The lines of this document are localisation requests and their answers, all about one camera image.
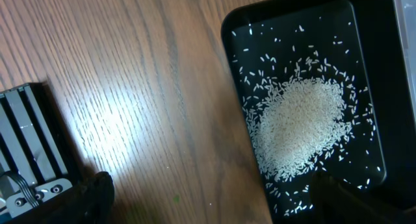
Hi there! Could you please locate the black waste tray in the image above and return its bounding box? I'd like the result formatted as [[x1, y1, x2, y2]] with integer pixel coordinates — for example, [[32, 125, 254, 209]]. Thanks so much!
[[221, 0, 415, 223]]

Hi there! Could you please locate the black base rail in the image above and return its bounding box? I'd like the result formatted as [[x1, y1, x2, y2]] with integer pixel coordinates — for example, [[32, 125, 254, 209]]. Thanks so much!
[[1, 83, 83, 219]]

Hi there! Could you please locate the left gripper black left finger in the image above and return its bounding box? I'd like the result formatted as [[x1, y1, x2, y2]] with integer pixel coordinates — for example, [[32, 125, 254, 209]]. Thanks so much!
[[9, 171, 114, 224]]

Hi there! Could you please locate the pile of rice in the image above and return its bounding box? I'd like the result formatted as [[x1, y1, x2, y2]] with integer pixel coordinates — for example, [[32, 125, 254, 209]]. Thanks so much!
[[225, 14, 386, 218]]

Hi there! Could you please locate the clear plastic bin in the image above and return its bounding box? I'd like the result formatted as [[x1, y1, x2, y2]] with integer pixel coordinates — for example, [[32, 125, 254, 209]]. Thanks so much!
[[393, 0, 416, 114]]

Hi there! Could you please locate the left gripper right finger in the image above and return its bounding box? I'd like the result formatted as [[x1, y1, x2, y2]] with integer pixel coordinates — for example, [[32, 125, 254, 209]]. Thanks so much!
[[309, 171, 415, 224]]

